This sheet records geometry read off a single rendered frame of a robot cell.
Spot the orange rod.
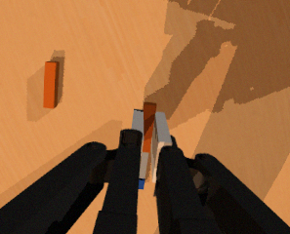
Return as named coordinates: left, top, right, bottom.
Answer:
left=143, top=101, right=156, bottom=153
left=43, top=61, right=60, bottom=109

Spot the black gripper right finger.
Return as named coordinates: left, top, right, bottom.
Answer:
left=150, top=111, right=290, bottom=234

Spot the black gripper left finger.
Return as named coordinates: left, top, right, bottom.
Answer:
left=0, top=109, right=144, bottom=234

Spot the small blue cube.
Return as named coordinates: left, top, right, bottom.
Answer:
left=139, top=178, right=145, bottom=190

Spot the grey rod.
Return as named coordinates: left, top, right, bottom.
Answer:
left=140, top=152, right=148, bottom=178

